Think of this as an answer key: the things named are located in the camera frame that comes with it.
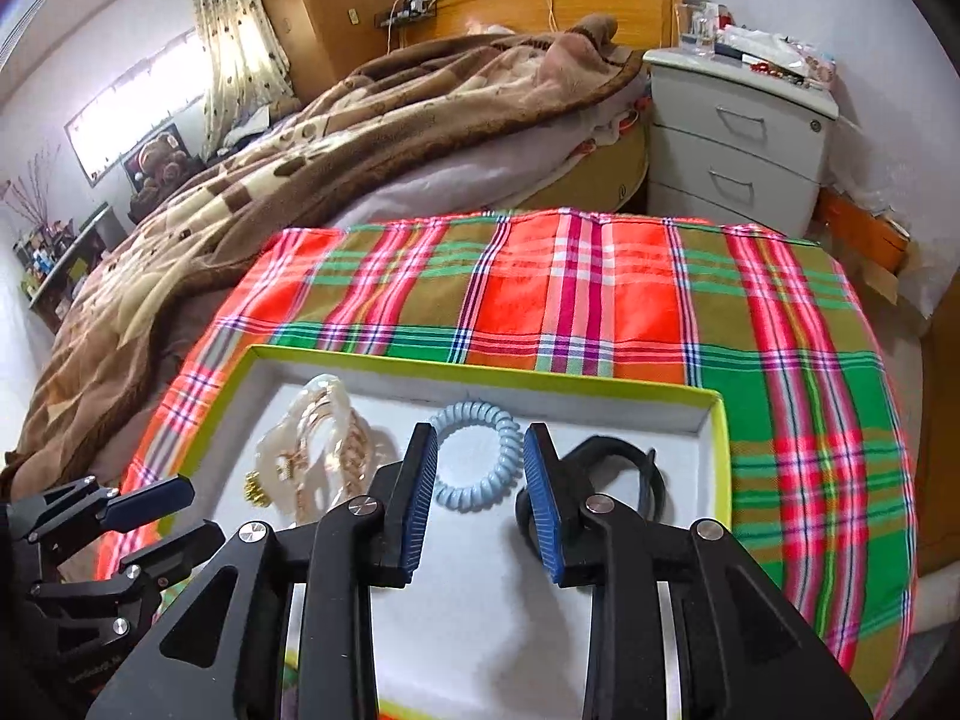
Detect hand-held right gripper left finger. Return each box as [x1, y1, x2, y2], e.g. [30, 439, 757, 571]
[88, 422, 440, 720]

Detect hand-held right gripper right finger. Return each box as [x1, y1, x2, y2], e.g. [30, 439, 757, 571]
[523, 422, 875, 720]

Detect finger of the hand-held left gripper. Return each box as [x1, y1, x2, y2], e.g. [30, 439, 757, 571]
[7, 475, 196, 541]
[30, 521, 226, 642]

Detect blue spiral hair tie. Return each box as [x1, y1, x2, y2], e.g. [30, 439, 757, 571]
[431, 401, 524, 512]

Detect yellow-green shallow cardboard box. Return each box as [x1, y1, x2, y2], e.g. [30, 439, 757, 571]
[154, 345, 732, 720]

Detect black wristband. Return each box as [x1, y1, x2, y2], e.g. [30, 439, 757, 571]
[514, 435, 676, 563]

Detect clear hair claw clip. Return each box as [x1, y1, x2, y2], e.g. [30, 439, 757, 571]
[255, 373, 398, 530]

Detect red green plaid cloth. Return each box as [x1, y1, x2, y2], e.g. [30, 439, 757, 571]
[94, 208, 920, 720]

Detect cluttered low shelf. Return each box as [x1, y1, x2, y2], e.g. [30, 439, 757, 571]
[11, 202, 125, 335]

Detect pale quilt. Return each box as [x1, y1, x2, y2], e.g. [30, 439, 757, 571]
[330, 120, 646, 230]

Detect dried branches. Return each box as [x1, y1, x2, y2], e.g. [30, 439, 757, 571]
[0, 142, 61, 226]

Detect brown teddy bear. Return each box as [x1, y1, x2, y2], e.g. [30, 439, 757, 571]
[131, 131, 188, 192]

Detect brown patterned blanket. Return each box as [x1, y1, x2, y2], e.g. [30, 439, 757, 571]
[0, 13, 647, 578]

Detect white two-drawer nightstand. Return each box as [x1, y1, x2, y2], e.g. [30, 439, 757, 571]
[643, 45, 839, 241]

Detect window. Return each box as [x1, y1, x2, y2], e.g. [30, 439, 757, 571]
[64, 30, 207, 188]

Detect wooden door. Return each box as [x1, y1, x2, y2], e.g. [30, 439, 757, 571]
[919, 307, 960, 575]

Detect orange box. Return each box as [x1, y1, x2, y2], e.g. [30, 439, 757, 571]
[814, 187, 912, 275]

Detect clear plastic bag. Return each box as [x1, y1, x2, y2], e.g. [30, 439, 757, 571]
[832, 157, 923, 226]

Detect spotted curtain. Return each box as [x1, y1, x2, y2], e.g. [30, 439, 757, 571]
[186, 0, 301, 158]

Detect clear glass cup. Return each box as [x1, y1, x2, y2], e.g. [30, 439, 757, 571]
[675, 1, 721, 57]

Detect wooden wardrobe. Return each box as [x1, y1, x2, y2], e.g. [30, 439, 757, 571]
[244, 0, 406, 102]

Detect pile of packets and bags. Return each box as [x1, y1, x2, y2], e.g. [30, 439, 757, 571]
[712, 4, 837, 87]

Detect small wall shelf with chargers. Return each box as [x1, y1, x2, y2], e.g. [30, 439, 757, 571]
[375, 0, 436, 27]

